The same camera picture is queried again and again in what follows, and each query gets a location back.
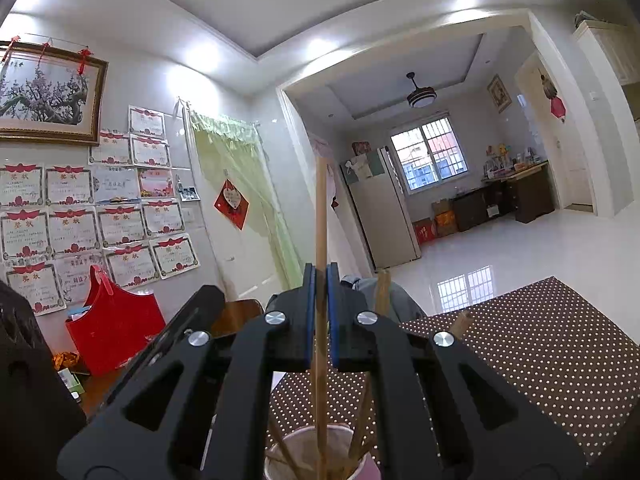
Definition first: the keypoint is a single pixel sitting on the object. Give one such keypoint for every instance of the wall of award certificates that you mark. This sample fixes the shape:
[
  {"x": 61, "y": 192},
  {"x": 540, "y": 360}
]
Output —
[{"x": 120, "y": 225}]

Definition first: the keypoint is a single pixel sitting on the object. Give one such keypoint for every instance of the assorted desk clutter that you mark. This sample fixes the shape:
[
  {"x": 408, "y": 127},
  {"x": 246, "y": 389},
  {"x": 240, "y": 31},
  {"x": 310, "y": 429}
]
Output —
[{"x": 510, "y": 162}]

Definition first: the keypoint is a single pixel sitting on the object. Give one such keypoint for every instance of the framed blossom picture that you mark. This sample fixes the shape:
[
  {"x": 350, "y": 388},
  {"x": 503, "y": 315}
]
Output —
[{"x": 45, "y": 95}]

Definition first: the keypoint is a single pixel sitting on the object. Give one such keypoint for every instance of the orange cardboard box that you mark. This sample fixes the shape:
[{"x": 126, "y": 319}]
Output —
[{"x": 446, "y": 222}]

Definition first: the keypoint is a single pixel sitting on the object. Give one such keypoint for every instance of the light green curtain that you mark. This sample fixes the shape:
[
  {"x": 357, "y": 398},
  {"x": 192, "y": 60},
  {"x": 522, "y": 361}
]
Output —
[{"x": 240, "y": 170}]

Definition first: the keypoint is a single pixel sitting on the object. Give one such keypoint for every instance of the pink cup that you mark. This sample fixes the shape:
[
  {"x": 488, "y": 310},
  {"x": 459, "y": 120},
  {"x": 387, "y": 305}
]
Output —
[{"x": 342, "y": 440}]

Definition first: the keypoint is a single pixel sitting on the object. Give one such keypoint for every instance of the red bag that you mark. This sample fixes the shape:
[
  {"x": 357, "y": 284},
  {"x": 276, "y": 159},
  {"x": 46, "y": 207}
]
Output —
[{"x": 115, "y": 335}]

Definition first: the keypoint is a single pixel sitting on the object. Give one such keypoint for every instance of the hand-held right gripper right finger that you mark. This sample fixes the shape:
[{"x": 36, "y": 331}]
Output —
[{"x": 332, "y": 310}]

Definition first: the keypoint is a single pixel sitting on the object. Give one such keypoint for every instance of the small framed wall picture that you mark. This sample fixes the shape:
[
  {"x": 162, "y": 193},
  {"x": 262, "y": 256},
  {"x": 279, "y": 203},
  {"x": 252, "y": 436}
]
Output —
[{"x": 499, "y": 93}]

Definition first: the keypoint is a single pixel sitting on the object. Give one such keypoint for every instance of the white door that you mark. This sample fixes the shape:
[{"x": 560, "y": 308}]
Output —
[{"x": 570, "y": 170}]

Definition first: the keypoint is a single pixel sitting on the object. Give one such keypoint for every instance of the red diamond heart decoration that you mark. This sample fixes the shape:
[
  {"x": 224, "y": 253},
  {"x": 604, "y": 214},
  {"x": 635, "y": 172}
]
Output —
[{"x": 231, "y": 205}]

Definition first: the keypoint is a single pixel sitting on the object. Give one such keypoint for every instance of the group of wooden chopsticks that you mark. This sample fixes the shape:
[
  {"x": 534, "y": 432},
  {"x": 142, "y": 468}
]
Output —
[{"x": 383, "y": 290}]

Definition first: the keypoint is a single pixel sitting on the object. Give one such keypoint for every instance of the round ceiling fan lamp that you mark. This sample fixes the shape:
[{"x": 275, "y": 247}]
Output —
[{"x": 421, "y": 97}]

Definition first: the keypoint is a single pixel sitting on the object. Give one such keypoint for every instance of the hanging gourd door decoration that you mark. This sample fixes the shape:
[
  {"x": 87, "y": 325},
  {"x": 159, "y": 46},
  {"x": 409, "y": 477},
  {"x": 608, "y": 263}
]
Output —
[{"x": 552, "y": 97}]

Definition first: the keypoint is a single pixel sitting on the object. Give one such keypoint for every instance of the red cardboard box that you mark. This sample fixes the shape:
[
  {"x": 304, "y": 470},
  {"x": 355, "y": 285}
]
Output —
[{"x": 424, "y": 232}]

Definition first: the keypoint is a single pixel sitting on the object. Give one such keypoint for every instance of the brown polka-dot tablecloth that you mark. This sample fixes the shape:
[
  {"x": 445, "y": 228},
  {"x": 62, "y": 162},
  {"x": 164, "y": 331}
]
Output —
[{"x": 525, "y": 360}]

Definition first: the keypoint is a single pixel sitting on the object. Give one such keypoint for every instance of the clutter atop white cabinet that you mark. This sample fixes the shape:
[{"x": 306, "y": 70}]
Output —
[{"x": 586, "y": 19}]

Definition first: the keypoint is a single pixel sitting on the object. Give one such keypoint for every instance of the small green box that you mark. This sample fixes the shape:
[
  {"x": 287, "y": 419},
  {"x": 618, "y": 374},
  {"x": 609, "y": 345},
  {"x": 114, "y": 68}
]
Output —
[{"x": 71, "y": 382}]

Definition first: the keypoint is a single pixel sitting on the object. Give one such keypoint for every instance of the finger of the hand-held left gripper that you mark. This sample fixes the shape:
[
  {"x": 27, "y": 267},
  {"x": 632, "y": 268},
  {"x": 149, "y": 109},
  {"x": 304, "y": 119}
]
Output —
[{"x": 200, "y": 310}]

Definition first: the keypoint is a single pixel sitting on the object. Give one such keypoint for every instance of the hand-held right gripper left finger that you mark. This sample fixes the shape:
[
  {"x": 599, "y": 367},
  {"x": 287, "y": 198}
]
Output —
[{"x": 310, "y": 310}]

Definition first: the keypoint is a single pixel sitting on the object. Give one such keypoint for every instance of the pink curtain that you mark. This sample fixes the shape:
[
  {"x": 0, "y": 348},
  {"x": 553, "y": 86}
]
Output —
[{"x": 320, "y": 145}]

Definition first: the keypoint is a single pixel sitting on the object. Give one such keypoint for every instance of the box atop refrigerator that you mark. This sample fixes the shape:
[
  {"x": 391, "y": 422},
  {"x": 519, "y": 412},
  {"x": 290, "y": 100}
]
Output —
[{"x": 362, "y": 148}]

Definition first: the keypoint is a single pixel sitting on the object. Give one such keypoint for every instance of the barred window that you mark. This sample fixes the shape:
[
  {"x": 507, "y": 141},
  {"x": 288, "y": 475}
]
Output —
[{"x": 430, "y": 155}]

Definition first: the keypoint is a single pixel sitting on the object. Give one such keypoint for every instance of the white tall cabinet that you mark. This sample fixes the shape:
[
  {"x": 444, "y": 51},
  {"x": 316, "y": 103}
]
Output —
[{"x": 610, "y": 55}]

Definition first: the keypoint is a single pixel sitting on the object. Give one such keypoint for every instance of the long single wooden chopstick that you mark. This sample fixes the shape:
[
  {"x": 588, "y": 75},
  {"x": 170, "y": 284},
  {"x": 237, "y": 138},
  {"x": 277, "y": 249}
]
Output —
[{"x": 321, "y": 220}]

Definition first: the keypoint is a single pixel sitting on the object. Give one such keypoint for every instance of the dark wooden desk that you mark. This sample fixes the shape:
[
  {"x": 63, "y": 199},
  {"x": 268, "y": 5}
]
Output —
[{"x": 532, "y": 200}]

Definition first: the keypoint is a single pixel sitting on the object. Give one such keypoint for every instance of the golden wrapper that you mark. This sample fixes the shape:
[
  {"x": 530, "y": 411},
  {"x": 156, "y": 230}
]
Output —
[{"x": 66, "y": 360}]

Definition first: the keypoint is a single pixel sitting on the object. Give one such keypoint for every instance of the small wall photo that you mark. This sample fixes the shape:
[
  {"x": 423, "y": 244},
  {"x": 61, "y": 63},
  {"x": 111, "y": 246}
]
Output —
[{"x": 187, "y": 193}]

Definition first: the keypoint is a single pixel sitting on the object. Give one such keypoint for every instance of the beige refrigerator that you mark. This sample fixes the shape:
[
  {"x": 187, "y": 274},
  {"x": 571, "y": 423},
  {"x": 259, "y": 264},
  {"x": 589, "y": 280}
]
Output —
[{"x": 385, "y": 220}]

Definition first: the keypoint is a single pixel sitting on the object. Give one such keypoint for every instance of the brown cardboard box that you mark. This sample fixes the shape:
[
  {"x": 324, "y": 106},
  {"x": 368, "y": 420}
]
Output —
[{"x": 442, "y": 207}]

